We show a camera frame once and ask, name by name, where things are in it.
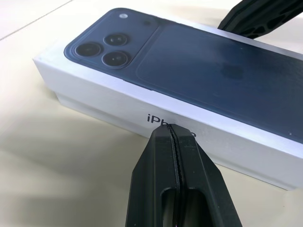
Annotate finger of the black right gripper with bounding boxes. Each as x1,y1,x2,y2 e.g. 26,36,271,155
217,0,302,40

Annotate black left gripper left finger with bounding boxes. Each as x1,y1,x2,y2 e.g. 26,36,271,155
125,124,180,227

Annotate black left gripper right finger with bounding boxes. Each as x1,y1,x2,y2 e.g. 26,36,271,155
170,124,245,227

